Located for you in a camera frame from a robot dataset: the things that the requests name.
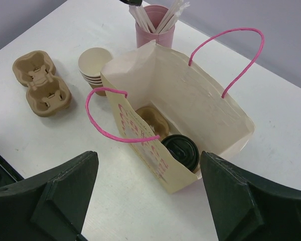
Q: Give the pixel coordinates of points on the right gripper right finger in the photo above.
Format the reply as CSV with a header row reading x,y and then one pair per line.
x,y
246,206

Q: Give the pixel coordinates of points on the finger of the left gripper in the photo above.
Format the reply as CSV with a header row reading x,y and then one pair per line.
x,y
132,2

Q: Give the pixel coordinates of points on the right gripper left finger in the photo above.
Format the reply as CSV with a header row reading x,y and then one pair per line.
x,y
51,205

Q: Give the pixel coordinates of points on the stack of brown paper cups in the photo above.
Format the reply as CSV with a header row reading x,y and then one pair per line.
x,y
90,63

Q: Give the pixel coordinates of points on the pink cream paper gift bag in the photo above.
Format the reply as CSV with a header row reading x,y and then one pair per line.
x,y
194,104

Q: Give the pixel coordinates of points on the single brown pulp cup carrier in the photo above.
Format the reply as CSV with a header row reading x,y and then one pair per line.
x,y
155,120

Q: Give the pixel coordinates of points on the single brown paper cup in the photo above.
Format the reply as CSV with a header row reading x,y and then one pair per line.
x,y
197,170

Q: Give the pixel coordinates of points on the white wrapped straws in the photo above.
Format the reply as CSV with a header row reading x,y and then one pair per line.
x,y
158,19

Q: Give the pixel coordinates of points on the brown pulp cup carriers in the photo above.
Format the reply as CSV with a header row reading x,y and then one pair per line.
x,y
46,92

